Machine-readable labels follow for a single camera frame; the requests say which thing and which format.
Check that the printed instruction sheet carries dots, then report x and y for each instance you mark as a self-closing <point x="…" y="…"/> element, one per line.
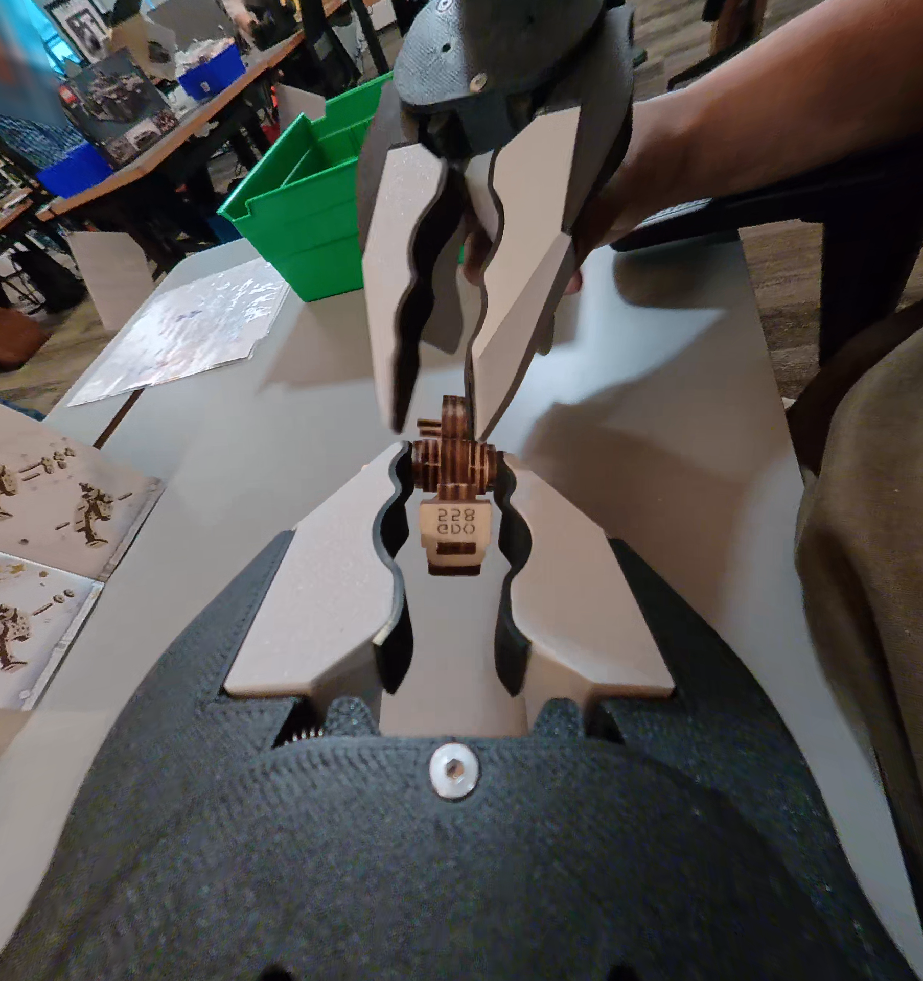
<point x="63" y="475"/>

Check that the grey desk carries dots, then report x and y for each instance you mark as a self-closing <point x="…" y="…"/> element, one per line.
<point x="661" y="383"/>

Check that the blue plastic bin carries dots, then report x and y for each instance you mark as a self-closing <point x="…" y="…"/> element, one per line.
<point x="74" y="172"/>
<point x="212" y="76"/>

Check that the person's right hand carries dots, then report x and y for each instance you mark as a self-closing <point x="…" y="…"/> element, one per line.
<point x="653" y="161"/>

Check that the layered wooden puzzle model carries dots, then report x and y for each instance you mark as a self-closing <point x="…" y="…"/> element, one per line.
<point x="454" y="490"/>

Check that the printed cardboard box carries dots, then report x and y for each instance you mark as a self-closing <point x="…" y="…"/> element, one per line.
<point x="120" y="99"/>

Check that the clear sleeved paper sheet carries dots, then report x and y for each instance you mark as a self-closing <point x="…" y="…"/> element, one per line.
<point x="185" y="329"/>

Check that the white panel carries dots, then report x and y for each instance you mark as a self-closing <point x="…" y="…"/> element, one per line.
<point x="113" y="276"/>

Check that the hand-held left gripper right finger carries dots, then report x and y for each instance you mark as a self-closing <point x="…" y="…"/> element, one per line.
<point x="592" y="613"/>

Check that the green plastic bin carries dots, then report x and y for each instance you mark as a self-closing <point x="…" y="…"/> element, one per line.
<point x="316" y="230"/>

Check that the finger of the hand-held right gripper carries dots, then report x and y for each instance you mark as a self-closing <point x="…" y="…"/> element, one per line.
<point x="400" y="253"/>
<point x="534" y="230"/>

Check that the brown bag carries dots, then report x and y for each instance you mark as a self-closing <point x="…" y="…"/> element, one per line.
<point x="17" y="337"/>

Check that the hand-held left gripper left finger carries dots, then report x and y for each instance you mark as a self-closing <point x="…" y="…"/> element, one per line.
<point x="308" y="613"/>

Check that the person's olive clothing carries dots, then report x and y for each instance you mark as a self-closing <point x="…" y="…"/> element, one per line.
<point x="875" y="613"/>

